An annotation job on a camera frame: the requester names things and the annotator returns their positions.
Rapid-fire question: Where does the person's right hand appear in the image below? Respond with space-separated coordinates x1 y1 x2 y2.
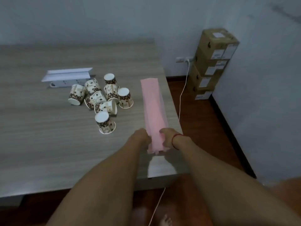
159 128 181 151

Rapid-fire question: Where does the person's left hand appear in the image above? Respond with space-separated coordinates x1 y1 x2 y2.
130 128 152 149

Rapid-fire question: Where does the pink crepe paper roll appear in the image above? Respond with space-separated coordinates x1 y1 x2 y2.
140 78 169 155

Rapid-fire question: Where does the person's right forearm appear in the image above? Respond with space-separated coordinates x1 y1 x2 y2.
173 135 301 226

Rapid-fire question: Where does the person's left forearm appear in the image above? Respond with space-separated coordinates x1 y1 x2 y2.
46 139 147 226

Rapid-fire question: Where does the cardboard box with white labels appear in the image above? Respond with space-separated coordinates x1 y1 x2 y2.
188 79 213 101
194 47 230 76
199 28 240 60
189 64 224 89

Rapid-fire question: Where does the pile of coffee-print paper cups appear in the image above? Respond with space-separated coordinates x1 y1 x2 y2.
68 73 134 135

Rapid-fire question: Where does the person's foot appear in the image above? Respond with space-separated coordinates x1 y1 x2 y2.
156 214 173 226

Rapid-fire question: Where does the white power strip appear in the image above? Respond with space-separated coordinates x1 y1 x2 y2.
49 78 95 88

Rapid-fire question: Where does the white folded cardboard sheet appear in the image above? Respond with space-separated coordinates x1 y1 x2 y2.
41 67 93 82

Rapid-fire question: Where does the red string bracelet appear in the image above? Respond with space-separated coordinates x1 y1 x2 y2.
171 134 184 149

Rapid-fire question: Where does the white cable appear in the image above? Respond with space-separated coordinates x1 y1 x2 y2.
148 59 190 226

